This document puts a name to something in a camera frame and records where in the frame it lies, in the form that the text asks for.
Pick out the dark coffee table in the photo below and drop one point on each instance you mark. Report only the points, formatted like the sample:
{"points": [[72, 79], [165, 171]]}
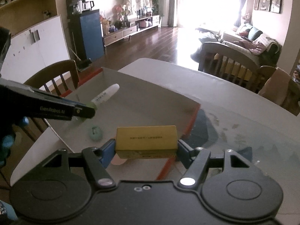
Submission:
{"points": [[207, 34]]}

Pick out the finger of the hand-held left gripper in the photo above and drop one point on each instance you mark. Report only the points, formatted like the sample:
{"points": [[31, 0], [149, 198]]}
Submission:
{"points": [[84, 111]]}

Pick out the beige sofa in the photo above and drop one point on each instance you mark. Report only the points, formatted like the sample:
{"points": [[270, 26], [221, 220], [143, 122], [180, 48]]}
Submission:
{"points": [[236, 38]]}

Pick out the yellow rectangular box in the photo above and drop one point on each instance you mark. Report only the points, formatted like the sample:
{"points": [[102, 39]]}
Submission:
{"points": [[145, 138]]}

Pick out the wooden media console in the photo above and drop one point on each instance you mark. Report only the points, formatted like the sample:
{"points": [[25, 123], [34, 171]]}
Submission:
{"points": [[121, 32]]}

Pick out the pink potted flowers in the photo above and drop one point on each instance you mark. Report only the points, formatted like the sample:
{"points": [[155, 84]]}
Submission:
{"points": [[120, 11]]}

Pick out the broom with dustpan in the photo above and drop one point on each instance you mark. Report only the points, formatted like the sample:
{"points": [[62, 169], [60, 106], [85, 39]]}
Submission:
{"points": [[82, 64]]}

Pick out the person's left hand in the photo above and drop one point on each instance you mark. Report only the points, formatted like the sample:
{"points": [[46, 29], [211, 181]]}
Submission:
{"points": [[7, 141]]}

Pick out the white tube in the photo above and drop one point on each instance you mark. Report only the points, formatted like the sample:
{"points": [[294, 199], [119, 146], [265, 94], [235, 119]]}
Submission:
{"points": [[107, 93]]}

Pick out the wooden wall shelf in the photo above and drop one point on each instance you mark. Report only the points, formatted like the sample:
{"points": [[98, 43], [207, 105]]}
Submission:
{"points": [[46, 2]]}

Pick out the dark wooden chair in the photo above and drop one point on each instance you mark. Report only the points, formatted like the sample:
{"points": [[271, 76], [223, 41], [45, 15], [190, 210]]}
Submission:
{"points": [[58, 68]]}

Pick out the blue patterned clothing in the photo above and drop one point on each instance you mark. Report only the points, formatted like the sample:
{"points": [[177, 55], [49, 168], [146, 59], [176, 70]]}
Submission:
{"points": [[7, 213]]}

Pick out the grey curtain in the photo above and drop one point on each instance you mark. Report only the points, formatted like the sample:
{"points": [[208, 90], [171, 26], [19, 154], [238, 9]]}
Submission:
{"points": [[241, 2], [174, 2]]}

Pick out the grey slatted chair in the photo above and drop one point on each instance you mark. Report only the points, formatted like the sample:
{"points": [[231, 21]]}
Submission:
{"points": [[225, 49]]}

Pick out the green egg-shaped toy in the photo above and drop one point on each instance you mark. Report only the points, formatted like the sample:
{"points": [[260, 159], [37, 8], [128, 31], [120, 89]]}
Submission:
{"points": [[95, 134]]}

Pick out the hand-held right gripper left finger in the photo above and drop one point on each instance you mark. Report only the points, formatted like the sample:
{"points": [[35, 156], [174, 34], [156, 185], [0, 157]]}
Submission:
{"points": [[108, 152]]}

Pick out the white board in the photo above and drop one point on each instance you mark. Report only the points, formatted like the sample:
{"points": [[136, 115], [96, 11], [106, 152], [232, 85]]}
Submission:
{"points": [[46, 44]]}

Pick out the black coffee machine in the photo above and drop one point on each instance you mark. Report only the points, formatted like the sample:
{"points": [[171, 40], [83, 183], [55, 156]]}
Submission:
{"points": [[75, 3]]}

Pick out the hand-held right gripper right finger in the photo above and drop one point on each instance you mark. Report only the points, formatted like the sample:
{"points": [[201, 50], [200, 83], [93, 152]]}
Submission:
{"points": [[185, 154]]}

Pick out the orange cardboard box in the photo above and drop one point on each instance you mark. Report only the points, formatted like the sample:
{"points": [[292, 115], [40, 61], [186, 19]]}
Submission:
{"points": [[140, 103]]}

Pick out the blue cabinet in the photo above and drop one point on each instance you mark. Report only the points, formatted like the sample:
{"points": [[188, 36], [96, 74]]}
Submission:
{"points": [[90, 35]]}

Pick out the teal cushion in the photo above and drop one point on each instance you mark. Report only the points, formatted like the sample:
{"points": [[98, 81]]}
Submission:
{"points": [[255, 33]]}

